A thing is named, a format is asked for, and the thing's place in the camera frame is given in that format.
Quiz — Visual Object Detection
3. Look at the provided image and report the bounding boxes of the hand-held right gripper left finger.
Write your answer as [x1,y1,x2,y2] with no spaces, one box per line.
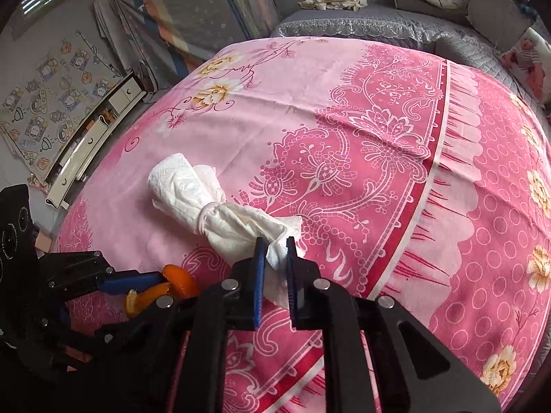
[86,237,268,413]

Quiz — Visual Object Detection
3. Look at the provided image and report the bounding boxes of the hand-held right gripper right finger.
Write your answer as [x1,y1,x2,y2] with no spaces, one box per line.
[285,236,502,413]

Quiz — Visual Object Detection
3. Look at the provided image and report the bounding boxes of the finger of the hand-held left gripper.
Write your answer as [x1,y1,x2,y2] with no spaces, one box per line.
[99,269,166,297]

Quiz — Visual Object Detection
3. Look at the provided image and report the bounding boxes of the orange peel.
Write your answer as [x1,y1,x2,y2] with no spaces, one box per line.
[125,264,201,319]

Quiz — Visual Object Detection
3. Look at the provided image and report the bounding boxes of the small white paper towel bundle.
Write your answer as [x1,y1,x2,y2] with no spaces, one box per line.
[147,152,304,310]

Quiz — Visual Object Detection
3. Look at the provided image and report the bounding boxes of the white cabinet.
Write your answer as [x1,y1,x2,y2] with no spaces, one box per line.
[45,73,149,209]

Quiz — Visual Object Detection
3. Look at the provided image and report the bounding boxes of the white hanging cloth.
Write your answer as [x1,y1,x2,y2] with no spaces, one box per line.
[92,0,143,70]

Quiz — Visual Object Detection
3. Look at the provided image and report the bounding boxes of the grey quilted sofa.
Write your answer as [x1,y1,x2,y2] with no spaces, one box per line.
[269,0,551,113]

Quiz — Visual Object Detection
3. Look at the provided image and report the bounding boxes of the striped upright mattress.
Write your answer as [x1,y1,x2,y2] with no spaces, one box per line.
[110,0,280,78]

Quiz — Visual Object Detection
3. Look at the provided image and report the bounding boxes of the grey cushion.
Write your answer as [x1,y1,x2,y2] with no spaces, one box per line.
[391,0,470,22]

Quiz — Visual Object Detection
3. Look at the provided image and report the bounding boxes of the baby print pillow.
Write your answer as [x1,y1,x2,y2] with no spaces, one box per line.
[499,28,551,104]

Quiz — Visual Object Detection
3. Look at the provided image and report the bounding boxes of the cartoon wall poster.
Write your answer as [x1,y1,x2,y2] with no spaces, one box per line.
[0,30,123,168]

